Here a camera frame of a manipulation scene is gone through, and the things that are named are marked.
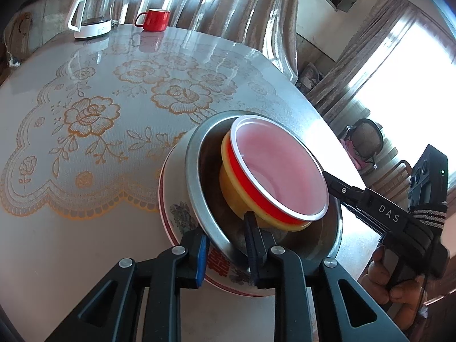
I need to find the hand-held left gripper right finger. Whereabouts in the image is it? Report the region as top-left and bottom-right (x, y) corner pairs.
(243, 211), (410, 342)

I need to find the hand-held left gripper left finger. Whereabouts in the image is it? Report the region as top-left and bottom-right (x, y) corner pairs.
(46, 226), (211, 342)

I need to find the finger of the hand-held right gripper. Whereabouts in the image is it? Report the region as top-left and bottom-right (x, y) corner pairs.
(322, 173), (367, 207)

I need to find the white plate with red characters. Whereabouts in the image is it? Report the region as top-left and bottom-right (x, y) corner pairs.
(158, 139), (282, 298)

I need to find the red plastic bowl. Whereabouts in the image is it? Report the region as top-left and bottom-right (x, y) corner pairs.
(230, 116), (329, 221)

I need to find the yellow plastic bowl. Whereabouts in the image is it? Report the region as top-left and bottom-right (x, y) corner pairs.
(219, 133), (310, 232)

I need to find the stainless steel basin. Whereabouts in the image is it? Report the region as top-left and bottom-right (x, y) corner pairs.
(185, 110), (343, 269)

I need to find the person's right hand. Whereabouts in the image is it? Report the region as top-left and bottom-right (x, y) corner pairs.
(359, 246), (430, 316)

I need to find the grey side curtain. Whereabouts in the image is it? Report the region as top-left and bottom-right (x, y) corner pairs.
(306, 0), (424, 122)

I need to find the grey sheer curtain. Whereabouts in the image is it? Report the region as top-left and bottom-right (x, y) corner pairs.
(85, 0), (307, 82)

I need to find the red mug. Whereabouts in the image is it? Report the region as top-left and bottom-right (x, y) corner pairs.
(135, 8), (171, 32)

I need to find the white glass electric kettle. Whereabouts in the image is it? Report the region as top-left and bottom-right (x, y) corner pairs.
(68, 0), (118, 40)

